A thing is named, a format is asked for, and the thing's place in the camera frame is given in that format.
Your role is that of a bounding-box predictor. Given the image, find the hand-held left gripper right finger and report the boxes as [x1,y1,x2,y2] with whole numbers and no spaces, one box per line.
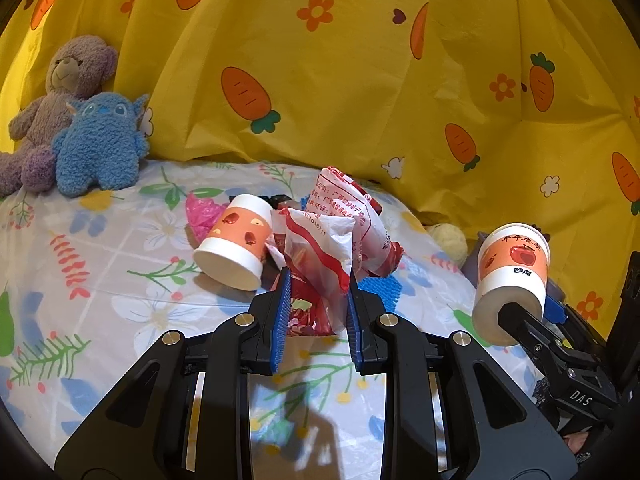
[345,272,581,480]

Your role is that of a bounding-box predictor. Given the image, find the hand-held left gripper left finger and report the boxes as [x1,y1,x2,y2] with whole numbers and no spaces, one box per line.
[54,266,293,480]

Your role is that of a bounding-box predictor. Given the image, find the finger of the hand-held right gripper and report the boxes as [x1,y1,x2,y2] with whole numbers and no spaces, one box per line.
[497,301,571,363]
[544,292,608,356]

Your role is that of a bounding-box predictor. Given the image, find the shiny red wrapper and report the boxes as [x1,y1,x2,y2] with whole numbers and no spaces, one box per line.
[285,275,333,336]

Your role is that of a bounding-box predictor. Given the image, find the blue foam net sleeve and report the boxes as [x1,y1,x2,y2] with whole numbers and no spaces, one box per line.
[360,277,401,311]

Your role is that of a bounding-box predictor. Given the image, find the orange apple print paper cup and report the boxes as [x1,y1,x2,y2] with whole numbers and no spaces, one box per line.
[471,222,551,346]
[192,194,275,291]

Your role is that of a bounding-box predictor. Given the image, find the white red striped wrapper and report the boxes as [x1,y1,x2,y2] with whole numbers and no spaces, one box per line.
[270,207,353,333]

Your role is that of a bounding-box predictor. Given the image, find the grey plastic bin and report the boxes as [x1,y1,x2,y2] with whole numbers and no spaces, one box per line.
[462,230,563,306]

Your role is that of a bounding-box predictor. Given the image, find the white wrapper with red text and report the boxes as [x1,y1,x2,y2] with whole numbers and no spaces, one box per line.
[302,166,403,278]

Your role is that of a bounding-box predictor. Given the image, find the pink plastic bag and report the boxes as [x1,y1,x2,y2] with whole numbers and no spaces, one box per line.
[185,194,228,241]

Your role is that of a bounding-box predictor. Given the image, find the pale yellow plush toy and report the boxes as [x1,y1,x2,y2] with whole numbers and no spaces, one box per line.
[427,222,468,266]

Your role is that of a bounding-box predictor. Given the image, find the floral bed sheet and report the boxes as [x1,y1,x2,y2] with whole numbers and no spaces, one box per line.
[0,157,551,480]

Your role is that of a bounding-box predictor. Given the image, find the yellow carrot print curtain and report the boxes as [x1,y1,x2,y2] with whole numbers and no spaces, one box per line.
[0,0,640,341]

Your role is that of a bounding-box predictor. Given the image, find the blue plush monster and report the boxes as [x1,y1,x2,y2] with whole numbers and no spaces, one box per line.
[52,91,151,198]

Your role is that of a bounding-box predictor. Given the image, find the purple teddy bear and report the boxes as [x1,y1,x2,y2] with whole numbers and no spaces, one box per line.
[0,35,118,198]

